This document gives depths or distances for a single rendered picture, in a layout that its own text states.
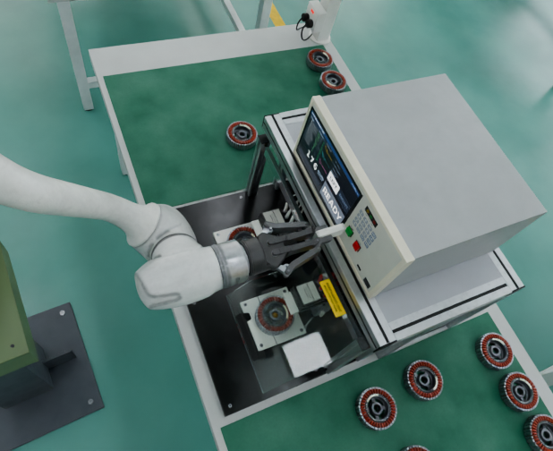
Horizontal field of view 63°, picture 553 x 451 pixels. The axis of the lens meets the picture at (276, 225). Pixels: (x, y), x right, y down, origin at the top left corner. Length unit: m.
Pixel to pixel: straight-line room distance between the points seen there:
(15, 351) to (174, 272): 0.57
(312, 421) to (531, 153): 2.60
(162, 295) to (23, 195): 0.29
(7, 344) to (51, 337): 0.87
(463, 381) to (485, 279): 0.42
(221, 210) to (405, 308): 0.69
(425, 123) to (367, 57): 2.33
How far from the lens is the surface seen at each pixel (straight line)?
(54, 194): 0.78
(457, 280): 1.21
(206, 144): 1.67
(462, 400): 1.55
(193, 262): 0.86
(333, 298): 1.10
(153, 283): 0.86
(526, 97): 3.88
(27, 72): 3.05
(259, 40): 2.10
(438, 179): 1.05
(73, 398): 2.10
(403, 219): 0.95
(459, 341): 1.59
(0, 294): 1.37
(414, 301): 1.13
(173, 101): 1.79
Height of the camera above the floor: 2.05
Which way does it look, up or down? 59 degrees down
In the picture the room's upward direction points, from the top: 21 degrees clockwise
